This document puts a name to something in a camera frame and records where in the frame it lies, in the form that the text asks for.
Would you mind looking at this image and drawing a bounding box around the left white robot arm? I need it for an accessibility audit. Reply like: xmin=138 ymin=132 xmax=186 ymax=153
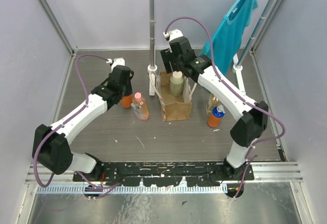
xmin=32 ymin=65 xmax=134 ymax=181

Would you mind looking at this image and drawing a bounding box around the blue pump bottle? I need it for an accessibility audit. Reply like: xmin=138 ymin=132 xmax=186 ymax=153
xmin=121 ymin=94 xmax=133 ymax=108

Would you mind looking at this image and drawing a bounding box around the orange bottle blue cap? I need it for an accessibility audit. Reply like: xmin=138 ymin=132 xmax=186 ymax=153
xmin=207 ymin=105 xmax=225 ymax=128

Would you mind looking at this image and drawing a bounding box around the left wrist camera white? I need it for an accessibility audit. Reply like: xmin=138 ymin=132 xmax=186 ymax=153
xmin=106 ymin=57 xmax=125 ymax=72

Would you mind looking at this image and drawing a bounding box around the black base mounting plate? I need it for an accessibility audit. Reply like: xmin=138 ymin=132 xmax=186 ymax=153
xmin=73 ymin=161 xmax=254 ymax=187

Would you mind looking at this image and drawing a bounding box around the brown canvas tote bag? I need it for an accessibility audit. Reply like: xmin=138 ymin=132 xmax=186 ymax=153
xmin=149 ymin=71 xmax=197 ymax=122

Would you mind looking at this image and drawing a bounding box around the green bottle cream cap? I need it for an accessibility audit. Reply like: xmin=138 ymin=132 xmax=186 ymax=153
xmin=170 ymin=71 xmax=184 ymax=97

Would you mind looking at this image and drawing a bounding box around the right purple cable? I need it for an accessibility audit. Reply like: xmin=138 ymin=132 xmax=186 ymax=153
xmin=162 ymin=16 xmax=286 ymax=199

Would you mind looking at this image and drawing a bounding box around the teal t-shirt on hanger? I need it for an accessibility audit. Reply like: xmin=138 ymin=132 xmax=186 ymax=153
xmin=212 ymin=0 xmax=258 ymax=75

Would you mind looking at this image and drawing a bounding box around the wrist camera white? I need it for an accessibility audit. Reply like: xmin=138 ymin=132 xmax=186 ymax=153
xmin=106 ymin=57 xmax=125 ymax=72
xmin=163 ymin=29 xmax=183 ymax=41

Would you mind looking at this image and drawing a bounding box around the amber bottle white cap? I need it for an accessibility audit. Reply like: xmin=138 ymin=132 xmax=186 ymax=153
xmin=206 ymin=93 xmax=220 ymax=116

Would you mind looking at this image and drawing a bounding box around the pink cap clear bottle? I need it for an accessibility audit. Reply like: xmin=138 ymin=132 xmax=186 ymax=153
xmin=131 ymin=92 xmax=150 ymax=120

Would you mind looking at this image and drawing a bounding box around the white metal clothes rack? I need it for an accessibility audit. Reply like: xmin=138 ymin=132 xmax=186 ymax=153
xmin=148 ymin=0 xmax=277 ymax=94

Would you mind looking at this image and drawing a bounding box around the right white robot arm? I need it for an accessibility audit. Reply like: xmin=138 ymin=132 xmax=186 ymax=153
xmin=160 ymin=33 xmax=268 ymax=180

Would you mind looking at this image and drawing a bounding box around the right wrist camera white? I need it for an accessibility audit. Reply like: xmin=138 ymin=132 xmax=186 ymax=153
xmin=163 ymin=29 xmax=183 ymax=41

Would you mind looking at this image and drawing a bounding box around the aluminium frame rail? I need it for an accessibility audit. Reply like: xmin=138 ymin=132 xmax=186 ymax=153
xmin=25 ymin=162 xmax=303 ymax=194

